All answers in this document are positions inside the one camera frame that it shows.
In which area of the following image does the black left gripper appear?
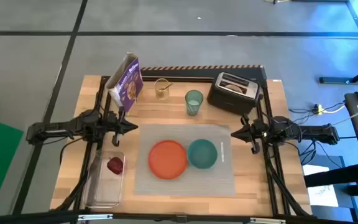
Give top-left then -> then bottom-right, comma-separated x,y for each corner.
104,106 -> 139,147

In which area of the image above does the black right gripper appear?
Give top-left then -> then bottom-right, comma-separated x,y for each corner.
231,114 -> 265,156

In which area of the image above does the purple and yellow cereal box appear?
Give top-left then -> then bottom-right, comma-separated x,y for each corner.
104,52 -> 144,113

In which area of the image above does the dark red apple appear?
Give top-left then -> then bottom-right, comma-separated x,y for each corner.
106,156 -> 124,175

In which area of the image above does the black and silver toaster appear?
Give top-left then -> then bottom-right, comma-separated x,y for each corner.
206,72 -> 264,116

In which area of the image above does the teal round bowl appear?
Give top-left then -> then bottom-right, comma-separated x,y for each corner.
187,138 -> 219,170

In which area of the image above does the orange round plate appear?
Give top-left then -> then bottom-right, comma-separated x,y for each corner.
148,139 -> 188,180

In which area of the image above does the green ribbed glass tumbler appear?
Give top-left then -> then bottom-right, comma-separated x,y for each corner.
185,90 -> 204,117

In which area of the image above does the gold spoon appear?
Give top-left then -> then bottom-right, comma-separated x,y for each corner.
158,82 -> 173,93

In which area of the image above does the clear plastic container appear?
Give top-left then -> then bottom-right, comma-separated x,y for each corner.
83,149 -> 126,208

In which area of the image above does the grey woven placemat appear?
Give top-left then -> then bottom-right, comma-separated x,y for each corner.
134,124 -> 237,197

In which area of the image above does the yellow power plug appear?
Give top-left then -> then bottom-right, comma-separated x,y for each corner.
311,104 -> 326,115

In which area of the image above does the white paper sheet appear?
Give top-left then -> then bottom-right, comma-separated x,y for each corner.
302,164 -> 339,208

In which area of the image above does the black metal stand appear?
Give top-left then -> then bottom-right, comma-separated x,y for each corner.
318,0 -> 358,85

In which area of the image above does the black crossbeam with silver brackets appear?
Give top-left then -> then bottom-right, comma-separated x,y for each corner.
0,210 -> 358,224

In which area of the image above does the black aluminium table frame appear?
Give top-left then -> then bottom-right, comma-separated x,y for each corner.
54,75 -> 312,218

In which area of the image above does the black orange striped cable ramp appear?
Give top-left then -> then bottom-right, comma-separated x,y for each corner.
140,64 -> 267,82

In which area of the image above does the black cart frame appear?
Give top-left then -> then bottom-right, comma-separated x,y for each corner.
303,154 -> 358,224

